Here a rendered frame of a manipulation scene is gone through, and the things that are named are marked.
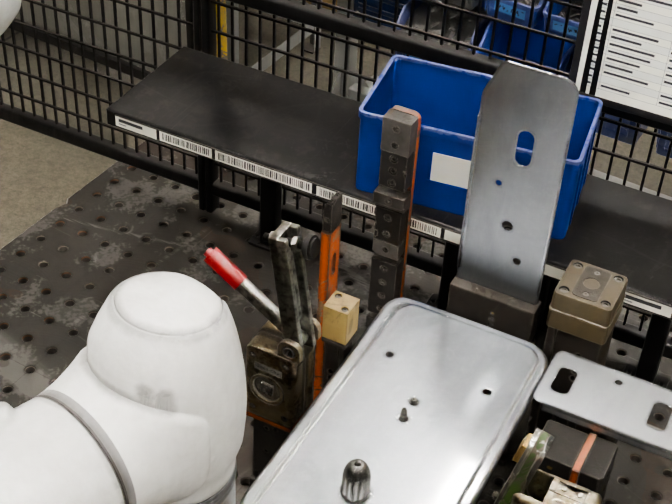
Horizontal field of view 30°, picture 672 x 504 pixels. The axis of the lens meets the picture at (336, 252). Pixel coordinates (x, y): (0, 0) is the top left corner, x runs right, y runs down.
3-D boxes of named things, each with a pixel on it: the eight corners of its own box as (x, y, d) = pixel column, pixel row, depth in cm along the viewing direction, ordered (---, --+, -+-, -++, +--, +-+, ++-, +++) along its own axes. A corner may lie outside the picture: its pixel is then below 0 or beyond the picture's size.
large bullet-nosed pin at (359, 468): (361, 516, 137) (364, 477, 133) (335, 505, 139) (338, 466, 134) (373, 496, 140) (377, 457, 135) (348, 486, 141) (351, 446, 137)
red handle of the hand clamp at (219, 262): (300, 350, 145) (201, 256, 144) (291, 357, 147) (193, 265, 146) (317, 328, 148) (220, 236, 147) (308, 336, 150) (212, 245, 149)
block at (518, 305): (504, 467, 181) (534, 313, 162) (428, 436, 185) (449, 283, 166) (511, 453, 183) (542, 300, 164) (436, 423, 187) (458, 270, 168)
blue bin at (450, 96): (565, 242, 169) (581, 164, 161) (351, 189, 176) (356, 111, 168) (588, 176, 181) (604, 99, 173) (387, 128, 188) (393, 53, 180)
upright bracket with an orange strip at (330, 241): (316, 486, 177) (332, 205, 145) (308, 482, 177) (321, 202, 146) (326, 472, 179) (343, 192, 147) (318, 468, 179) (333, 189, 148)
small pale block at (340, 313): (334, 509, 174) (347, 315, 151) (312, 499, 175) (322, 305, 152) (345, 492, 176) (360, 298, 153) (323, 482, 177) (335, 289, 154)
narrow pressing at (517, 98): (536, 308, 163) (580, 84, 141) (454, 279, 167) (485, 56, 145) (537, 305, 163) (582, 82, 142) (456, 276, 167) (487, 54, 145)
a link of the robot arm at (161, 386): (176, 383, 95) (34, 479, 87) (169, 222, 85) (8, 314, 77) (278, 460, 89) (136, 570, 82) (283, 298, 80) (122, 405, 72)
